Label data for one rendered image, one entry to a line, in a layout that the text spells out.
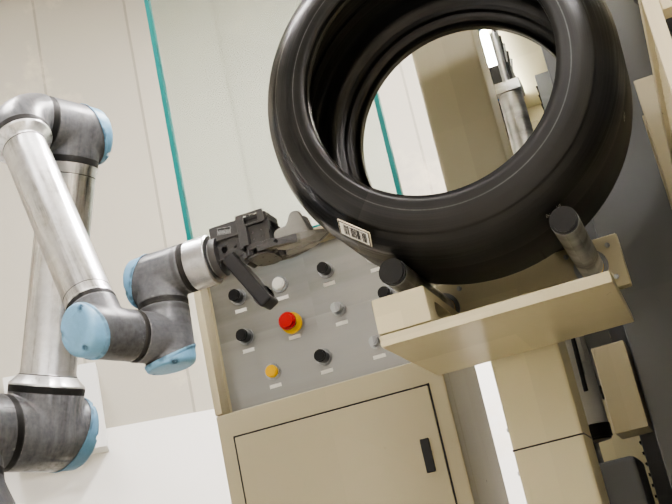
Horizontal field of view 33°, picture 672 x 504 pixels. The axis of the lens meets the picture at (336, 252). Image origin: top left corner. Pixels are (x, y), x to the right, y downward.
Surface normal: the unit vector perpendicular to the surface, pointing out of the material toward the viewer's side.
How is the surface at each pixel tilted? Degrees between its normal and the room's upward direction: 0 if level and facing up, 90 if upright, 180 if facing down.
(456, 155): 90
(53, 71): 90
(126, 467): 90
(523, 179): 100
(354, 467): 90
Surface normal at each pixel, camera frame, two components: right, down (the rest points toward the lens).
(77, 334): -0.67, -0.07
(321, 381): -0.32, -0.22
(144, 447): 0.13, -0.33
